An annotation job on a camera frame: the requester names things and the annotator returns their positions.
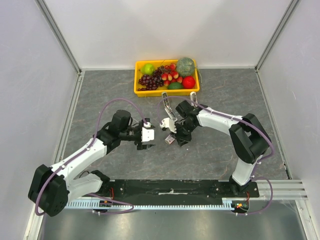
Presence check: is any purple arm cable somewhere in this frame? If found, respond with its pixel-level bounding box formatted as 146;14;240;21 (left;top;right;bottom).
156;96;276;216
34;97;151;216

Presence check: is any red white staple box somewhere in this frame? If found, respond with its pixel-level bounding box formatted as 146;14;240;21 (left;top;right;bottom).
164;135;175;145

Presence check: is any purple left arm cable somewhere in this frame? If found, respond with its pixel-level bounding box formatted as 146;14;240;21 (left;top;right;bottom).
34;97;151;216

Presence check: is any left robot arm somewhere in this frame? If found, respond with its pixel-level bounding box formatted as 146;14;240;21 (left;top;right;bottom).
28;110;155;217

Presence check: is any red strawberry cluster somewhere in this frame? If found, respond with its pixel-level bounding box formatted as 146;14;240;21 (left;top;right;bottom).
159;63;183;87

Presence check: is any green pear fruit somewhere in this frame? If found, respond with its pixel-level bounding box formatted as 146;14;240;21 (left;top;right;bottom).
139;63;155;75

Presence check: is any green white stapler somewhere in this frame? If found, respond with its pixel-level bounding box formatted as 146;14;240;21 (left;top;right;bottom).
161;91;178;122

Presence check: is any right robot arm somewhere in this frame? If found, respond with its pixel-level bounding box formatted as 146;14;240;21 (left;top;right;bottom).
171;100;275;197

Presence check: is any yellow plastic tray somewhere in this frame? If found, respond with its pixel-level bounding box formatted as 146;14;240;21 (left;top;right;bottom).
133;59;200;97

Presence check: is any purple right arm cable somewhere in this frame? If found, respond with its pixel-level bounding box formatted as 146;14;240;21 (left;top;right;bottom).
156;96;276;216

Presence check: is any white rectangular case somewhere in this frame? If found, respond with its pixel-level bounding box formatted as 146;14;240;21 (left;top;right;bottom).
189;91;198;107

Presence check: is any green netted melon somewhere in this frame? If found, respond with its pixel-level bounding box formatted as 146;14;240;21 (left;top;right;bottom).
176;57;196;78

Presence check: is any aluminium frame rail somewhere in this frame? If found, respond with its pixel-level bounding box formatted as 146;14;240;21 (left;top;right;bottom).
34;178;309;200

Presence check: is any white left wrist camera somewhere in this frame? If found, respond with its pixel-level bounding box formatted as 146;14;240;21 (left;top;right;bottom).
141;121;155;143

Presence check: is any dark purple grape bunch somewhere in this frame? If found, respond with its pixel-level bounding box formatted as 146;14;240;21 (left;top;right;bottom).
137;67;164;91

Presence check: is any green lime fruit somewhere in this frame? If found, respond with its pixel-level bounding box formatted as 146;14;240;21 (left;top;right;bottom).
167;82;184;90

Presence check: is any grey slotted cable duct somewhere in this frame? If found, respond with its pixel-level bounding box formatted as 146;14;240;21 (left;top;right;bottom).
65;197;249;212

